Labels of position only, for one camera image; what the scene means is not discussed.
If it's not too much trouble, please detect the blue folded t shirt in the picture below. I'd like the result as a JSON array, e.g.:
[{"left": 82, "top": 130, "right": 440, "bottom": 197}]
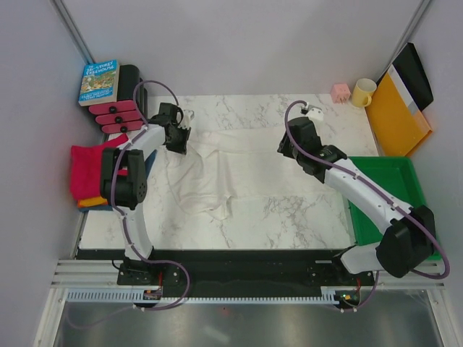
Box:
[{"left": 77, "top": 150, "right": 158, "bottom": 213}]

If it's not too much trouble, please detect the white t shirt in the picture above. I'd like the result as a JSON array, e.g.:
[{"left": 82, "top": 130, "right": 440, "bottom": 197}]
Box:
[{"left": 166, "top": 126, "right": 332, "bottom": 220}]

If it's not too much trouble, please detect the red folded t shirt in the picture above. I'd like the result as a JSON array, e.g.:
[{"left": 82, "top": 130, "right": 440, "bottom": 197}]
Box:
[{"left": 69, "top": 134, "right": 129, "bottom": 200}]

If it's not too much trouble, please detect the pink plug cube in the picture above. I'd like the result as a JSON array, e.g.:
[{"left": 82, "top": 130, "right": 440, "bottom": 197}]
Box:
[{"left": 331, "top": 83, "right": 351, "bottom": 103}]

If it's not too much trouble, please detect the black pink drawer organizer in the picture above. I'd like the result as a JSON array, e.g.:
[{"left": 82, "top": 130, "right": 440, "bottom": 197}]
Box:
[{"left": 88, "top": 64, "right": 148, "bottom": 134}]

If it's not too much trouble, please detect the blue treehouse book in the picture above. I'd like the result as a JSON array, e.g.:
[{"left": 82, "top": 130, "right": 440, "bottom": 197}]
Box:
[{"left": 78, "top": 60, "right": 120, "bottom": 107}]

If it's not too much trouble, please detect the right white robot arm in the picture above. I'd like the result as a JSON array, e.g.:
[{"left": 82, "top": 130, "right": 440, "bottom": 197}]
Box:
[{"left": 278, "top": 117, "right": 436, "bottom": 285}]

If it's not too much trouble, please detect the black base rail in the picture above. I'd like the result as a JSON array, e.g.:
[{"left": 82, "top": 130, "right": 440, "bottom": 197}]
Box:
[{"left": 77, "top": 249, "right": 374, "bottom": 298}]

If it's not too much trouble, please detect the orange folded t shirt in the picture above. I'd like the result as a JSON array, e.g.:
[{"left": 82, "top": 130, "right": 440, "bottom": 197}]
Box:
[{"left": 77, "top": 196, "right": 108, "bottom": 208}]

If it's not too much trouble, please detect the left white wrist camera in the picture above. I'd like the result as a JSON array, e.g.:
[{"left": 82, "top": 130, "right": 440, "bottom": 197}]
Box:
[{"left": 177, "top": 109, "right": 195, "bottom": 129}]

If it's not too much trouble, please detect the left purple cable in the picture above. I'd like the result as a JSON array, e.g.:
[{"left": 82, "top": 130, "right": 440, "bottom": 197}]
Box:
[{"left": 64, "top": 79, "right": 192, "bottom": 328}]

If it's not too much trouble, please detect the green plastic tray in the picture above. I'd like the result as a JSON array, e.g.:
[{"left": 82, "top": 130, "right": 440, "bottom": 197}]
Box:
[{"left": 344, "top": 156, "right": 427, "bottom": 246}]

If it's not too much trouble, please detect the yellow mug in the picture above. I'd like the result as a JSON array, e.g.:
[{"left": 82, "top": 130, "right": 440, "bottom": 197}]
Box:
[{"left": 351, "top": 78, "right": 377, "bottom": 108}]

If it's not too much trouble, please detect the white slotted cable duct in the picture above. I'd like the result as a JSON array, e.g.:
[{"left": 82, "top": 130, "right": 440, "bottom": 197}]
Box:
[{"left": 66, "top": 288, "right": 351, "bottom": 304}]

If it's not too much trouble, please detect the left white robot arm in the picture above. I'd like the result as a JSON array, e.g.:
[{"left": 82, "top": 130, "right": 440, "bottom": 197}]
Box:
[{"left": 100, "top": 103, "right": 191, "bottom": 284}]

